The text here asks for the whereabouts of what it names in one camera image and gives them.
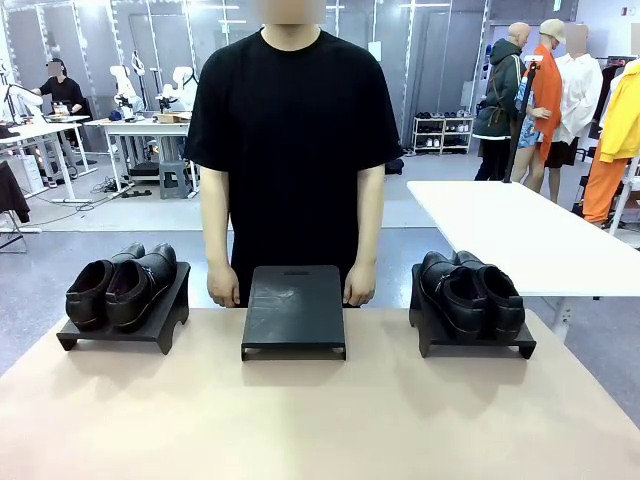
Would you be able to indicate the person's right hand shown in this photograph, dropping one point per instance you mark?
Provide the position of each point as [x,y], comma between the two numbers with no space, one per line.
[224,287]

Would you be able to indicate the cardboard box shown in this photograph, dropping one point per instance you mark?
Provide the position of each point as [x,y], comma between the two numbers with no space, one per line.
[172,117]

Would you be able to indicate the grey plastic stool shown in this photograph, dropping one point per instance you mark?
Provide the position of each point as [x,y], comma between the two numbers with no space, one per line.
[175,180]

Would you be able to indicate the person's right forearm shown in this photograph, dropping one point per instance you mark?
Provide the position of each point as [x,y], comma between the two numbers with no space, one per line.
[217,215]

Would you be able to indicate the person in black t-shirt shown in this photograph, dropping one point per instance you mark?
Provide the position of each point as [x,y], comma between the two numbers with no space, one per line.
[292,150]

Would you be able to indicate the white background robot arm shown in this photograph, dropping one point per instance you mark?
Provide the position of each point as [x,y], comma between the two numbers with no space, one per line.
[20,97]
[180,87]
[124,90]

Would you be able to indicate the black leather buckle shoe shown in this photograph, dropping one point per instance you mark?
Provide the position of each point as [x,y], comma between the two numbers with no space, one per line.
[87,295]
[140,290]

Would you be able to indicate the white desk with box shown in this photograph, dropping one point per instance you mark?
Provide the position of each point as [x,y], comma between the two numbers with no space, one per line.
[140,125]

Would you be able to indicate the person's left hand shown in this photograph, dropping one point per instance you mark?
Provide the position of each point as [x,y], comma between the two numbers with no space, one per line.
[360,285]

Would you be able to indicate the black camera pole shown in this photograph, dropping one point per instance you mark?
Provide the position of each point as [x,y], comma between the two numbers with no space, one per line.
[520,115]

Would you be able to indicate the dark hanging garment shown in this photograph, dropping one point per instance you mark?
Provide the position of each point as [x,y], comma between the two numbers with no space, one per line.
[12,192]

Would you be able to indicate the yellow and orange garments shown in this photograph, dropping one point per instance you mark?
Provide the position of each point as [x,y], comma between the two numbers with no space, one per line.
[617,130]

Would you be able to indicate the white desk with seated person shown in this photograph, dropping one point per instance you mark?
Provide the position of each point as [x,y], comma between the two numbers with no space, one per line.
[40,131]

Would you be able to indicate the black shoe stand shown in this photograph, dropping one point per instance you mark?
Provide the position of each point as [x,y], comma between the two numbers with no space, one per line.
[294,310]
[480,348]
[150,336]

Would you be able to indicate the figure in white shirt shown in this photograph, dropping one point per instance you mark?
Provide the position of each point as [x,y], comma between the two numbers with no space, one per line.
[580,100]

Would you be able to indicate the mannequin in dark jacket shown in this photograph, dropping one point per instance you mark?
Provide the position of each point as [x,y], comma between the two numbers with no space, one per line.
[500,100]

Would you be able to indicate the white side table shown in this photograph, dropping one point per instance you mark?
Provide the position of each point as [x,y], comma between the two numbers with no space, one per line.
[525,230]

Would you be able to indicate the mannequin in orange top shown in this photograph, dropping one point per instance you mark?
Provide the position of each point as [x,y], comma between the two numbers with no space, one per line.
[542,95]

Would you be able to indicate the white shoe rack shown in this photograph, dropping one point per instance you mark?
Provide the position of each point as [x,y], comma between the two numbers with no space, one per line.
[442,132]

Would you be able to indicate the person's left forearm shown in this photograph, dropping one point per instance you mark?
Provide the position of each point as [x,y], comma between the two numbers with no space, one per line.
[369,215]

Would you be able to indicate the seated person in black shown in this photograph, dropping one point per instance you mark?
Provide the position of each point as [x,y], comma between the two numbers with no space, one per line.
[65,92]

